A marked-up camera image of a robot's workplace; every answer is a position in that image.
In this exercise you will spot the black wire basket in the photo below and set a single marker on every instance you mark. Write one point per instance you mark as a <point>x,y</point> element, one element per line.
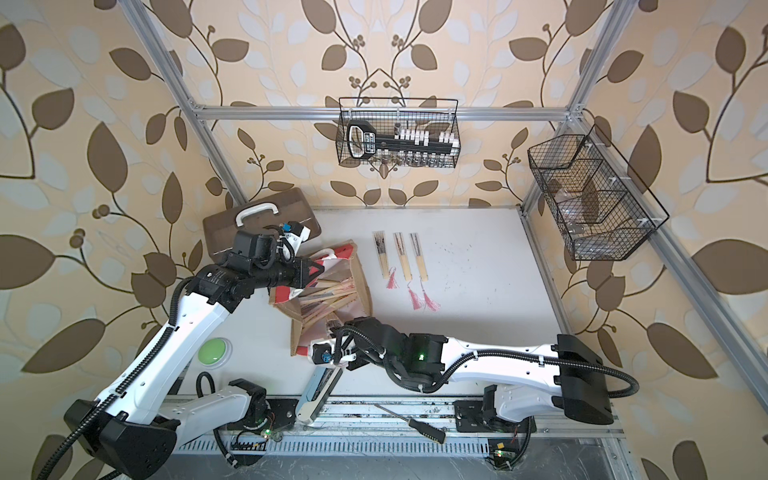
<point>596,205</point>
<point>432,113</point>

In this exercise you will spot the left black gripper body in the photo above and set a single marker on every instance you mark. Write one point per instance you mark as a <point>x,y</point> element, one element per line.
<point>278,272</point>

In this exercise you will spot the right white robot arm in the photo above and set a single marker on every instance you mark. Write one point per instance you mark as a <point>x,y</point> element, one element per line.
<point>522,382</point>

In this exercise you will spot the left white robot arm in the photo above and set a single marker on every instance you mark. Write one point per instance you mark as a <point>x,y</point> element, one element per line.
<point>125,426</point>

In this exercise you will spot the grey stapler tool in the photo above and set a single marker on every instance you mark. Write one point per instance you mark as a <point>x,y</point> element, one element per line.
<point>318,390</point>

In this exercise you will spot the green round button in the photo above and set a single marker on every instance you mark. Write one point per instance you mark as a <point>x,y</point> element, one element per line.
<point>215,353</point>

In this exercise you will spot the black socket set holder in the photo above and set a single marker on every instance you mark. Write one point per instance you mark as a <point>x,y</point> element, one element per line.
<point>366,142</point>

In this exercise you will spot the back black wire basket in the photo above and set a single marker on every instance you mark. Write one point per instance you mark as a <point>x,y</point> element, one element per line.
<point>432,113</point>

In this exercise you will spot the brown toolbox with white handle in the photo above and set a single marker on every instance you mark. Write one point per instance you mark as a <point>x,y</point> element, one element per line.
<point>290,205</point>

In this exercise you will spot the black handled screwdriver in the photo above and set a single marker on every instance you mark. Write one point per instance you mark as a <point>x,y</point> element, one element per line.
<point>424,429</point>

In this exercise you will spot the folding fan plain wood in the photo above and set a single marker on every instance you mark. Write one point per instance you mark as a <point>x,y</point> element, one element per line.
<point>406,270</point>

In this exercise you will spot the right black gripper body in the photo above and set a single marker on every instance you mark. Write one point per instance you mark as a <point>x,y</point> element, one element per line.
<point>364,358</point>

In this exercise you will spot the folding fans in bag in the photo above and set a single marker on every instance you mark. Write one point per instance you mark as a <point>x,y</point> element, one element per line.
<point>322,303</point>

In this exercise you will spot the folding fan black print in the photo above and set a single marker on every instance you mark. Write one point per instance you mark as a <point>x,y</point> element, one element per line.
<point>388,271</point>

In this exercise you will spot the right black wire basket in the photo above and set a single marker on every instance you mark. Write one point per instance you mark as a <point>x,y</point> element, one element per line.
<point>596,205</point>

